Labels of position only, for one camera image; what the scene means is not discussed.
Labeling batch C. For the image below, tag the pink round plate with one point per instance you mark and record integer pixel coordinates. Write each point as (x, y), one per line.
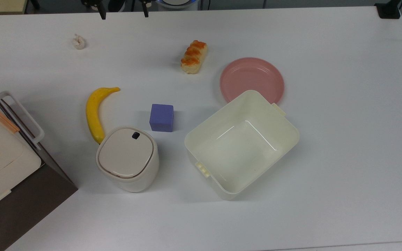
(250, 78)

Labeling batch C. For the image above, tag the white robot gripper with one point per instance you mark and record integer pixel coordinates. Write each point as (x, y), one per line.
(117, 5)

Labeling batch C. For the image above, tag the yellow banana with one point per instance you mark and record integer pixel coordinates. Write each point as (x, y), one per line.
(92, 115)

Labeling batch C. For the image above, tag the white lidded trash bin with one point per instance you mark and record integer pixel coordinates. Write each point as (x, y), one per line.
(127, 157)

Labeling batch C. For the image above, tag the white garlic bulb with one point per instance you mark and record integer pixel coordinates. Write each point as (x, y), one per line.
(79, 42)

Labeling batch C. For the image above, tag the cream plastic storage box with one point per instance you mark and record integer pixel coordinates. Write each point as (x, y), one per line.
(243, 153)

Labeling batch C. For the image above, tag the purple cube block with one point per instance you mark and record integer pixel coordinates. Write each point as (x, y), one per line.
(161, 118)

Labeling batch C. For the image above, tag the copper strip on oven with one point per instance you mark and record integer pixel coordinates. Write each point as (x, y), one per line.
(0, 118)

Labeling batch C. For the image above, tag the white and brown oven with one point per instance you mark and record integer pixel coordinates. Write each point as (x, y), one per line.
(2, 164)

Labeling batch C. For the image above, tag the black table clamp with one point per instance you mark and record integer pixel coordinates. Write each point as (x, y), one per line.
(388, 9)

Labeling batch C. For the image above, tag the orange glazed bread loaf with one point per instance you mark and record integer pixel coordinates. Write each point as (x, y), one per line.
(194, 57)

